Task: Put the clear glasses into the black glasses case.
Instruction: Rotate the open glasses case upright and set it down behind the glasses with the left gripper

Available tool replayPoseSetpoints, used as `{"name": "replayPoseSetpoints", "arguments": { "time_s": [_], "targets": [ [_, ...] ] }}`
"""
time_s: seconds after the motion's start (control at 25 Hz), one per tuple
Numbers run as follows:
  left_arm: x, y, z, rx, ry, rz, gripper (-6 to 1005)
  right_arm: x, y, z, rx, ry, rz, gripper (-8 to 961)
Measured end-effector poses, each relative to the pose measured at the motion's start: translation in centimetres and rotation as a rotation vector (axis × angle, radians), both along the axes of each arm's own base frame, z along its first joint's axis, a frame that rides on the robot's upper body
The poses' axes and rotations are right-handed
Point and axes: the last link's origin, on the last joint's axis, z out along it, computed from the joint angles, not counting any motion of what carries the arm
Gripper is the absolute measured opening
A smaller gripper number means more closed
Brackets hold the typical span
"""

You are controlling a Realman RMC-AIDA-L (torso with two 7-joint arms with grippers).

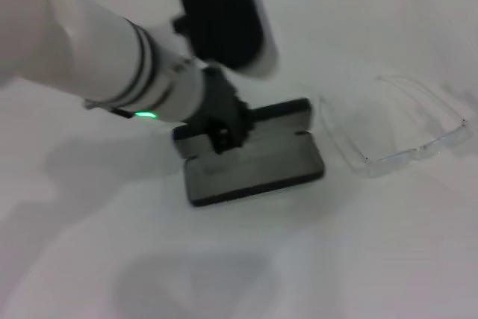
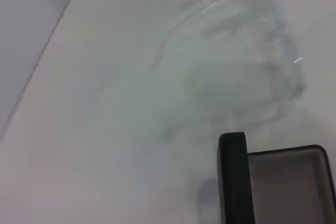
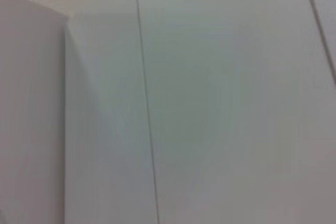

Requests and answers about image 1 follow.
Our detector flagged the black glasses case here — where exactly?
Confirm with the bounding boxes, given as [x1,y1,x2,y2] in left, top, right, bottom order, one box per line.
[171,97,326,208]

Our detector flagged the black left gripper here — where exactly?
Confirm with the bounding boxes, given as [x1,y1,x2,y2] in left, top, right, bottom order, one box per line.
[182,66,257,155]

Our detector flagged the clear white glasses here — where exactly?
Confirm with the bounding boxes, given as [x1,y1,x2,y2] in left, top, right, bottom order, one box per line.
[318,73,474,179]

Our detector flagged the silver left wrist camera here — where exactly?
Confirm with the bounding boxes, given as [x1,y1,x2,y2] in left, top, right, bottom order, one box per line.
[171,0,279,78]

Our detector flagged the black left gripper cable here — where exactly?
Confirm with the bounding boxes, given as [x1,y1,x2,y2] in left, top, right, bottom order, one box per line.
[84,98,134,120]

